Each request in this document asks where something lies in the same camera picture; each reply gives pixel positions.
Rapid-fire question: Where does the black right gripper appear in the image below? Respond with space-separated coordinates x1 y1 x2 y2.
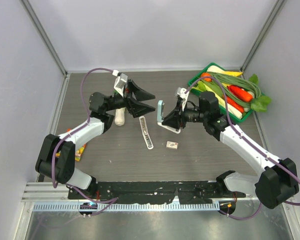
162 99 208 130

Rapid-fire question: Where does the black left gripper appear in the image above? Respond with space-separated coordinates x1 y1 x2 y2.
104 80 155 118

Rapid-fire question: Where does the white stapler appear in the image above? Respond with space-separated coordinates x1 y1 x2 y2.
139 116 154 150

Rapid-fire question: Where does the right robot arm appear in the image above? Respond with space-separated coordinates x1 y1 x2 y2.
157 88 299 209

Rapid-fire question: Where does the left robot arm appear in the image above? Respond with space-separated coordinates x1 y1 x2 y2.
35 79 155 200

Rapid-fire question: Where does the staples box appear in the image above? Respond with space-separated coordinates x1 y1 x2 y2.
166 141 179 150

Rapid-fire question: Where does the green bok choy toy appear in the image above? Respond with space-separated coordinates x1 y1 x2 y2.
114 107 126 126

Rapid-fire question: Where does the pale green leek toy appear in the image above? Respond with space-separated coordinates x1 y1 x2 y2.
191 80 243 119

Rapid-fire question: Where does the orange pumpkin toy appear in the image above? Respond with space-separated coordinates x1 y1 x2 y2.
200 72 212 82

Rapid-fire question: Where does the red chili pepper toy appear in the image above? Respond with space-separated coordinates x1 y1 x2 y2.
226 96 245 114

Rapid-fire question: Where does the white radish toy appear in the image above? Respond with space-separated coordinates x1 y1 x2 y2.
206 65 225 74

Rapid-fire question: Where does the green long beans bundle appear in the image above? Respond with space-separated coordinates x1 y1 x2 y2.
208 72 263 108

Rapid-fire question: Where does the green plastic tray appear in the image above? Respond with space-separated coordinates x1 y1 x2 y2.
187 62 271 123

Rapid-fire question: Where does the orange carrot toy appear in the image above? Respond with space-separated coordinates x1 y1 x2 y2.
227 85 253 103

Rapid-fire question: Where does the yellow corn toy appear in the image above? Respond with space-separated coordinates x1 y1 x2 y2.
222 71 243 77

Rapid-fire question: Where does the colourful snack packet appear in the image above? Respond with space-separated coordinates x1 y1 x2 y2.
55 128 87 162

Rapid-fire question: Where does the green lettuce leaf toy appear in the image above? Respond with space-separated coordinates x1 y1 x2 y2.
248 73 272 113

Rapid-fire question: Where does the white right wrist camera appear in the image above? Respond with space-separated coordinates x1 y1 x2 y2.
176 87 190 109

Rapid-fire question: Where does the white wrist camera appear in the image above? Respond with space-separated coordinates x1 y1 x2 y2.
112 70 128 97
176 87 190 109

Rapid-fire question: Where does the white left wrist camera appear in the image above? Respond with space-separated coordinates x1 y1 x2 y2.
112 70 128 97

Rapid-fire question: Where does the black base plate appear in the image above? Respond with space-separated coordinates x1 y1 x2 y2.
80 180 246 205

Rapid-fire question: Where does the perforated cable duct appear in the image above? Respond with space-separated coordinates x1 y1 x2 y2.
32 201 220 212

